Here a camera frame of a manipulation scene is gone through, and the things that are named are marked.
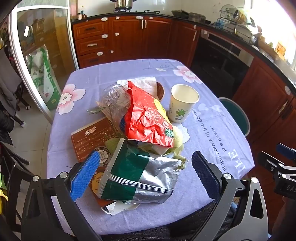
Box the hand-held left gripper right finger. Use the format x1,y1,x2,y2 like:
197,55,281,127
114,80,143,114
190,151,269,241

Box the dried green plant stalk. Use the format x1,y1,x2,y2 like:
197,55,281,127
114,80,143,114
87,105,116,130

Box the steel cooking pot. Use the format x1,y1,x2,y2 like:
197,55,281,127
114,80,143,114
111,0,134,12

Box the wooden cabinet beside oven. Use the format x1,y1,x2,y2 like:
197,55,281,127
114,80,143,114
231,58,296,144

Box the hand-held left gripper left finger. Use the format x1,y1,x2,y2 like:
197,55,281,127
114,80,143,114
21,151,102,241

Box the black metal rack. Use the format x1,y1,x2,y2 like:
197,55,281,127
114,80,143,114
0,139,30,232

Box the white torn paper scrap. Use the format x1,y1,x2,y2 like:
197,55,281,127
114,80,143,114
100,201,139,216

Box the clear plastic cup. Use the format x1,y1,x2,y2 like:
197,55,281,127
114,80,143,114
99,84,132,121

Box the wooden double door cabinet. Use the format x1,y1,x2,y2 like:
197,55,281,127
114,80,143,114
109,16,174,62

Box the metal dish rack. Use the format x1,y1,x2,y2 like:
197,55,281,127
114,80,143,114
217,5,257,43

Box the purple floral tablecloth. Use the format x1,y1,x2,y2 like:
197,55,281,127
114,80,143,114
46,59,255,235

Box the green round chair seat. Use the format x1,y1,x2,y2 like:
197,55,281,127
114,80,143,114
218,97,250,137

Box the red crumpled plastic bag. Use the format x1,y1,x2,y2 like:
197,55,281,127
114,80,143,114
120,81,174,147

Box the brown coconut shell bowl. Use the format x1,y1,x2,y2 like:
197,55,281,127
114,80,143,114
156,82,165,100

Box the built-in black oven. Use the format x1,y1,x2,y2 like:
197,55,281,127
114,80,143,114
192,29,255,93

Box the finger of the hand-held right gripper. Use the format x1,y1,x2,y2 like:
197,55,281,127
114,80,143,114
276,143,296,161
257,151,287,173

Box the wooden corner cabinet door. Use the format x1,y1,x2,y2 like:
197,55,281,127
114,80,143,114
173,21,201,67

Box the white paper napkin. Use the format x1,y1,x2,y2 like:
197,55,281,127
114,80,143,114
117,76,160,98

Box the green white sack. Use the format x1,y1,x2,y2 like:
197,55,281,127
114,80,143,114
26,47,62,110

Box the glass sliding door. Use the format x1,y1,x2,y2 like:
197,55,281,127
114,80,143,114
9,0,79,123

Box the yellow box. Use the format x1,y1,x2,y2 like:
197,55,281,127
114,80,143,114
276,42,287,58

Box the white paper cup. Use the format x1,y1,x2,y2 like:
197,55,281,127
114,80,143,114
168,84,200,123

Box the black office chair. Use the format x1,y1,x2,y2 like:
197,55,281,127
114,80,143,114
0,49,30,128

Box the green corn husk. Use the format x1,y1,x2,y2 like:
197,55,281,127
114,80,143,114
166,125,188,165

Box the brown printed box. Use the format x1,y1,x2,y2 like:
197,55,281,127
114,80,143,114
71,117,139,209

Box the silver green foil bag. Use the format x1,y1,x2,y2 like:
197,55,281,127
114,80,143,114
96,137,181,204

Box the wooden drawer cabinet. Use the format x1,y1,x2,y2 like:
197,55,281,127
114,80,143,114
72,20,111,69

